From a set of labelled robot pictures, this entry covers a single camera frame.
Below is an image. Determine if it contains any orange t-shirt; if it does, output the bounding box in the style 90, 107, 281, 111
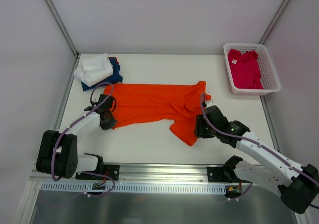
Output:
103, 81, 212, 146

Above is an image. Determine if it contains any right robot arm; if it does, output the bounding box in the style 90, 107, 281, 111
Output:
194, 102, 319, 214

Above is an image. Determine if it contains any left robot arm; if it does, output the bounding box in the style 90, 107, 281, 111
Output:
36, 94, 117, 181

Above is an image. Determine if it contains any blue folded t-shirt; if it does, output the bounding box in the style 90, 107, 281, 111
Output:
81, 59, 123, 91

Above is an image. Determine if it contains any white folded t-shirt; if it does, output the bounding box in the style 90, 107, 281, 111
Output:
73, 53, 113, 87

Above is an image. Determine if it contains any magenta t-shirt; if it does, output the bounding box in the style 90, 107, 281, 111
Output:
228, 49, 264, 90

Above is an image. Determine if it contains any white plastic basket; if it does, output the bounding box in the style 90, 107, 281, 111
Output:
223, 43, 281, 96

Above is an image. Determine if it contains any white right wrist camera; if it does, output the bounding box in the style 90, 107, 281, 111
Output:
203, 100, 215, 108

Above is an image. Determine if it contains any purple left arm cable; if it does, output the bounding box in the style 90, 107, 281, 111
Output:
51, 82, 117, 198

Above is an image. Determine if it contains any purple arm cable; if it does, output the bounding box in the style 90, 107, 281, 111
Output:
51, 82, 117, 198
200, 92, 319, 209

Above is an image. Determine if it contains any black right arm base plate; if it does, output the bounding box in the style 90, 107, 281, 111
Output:
206, 166, 240, 183

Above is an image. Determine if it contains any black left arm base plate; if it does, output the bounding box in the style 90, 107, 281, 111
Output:
75, 163, 120, 181

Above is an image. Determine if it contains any aluminium mounting rail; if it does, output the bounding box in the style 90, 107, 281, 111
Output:
29, 163, 300, 186

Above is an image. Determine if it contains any white slotted cable duct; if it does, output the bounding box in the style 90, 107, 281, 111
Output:
40, 182, 226, 195

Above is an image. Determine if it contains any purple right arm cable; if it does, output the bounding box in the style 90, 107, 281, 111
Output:
200, 92, 319, 209

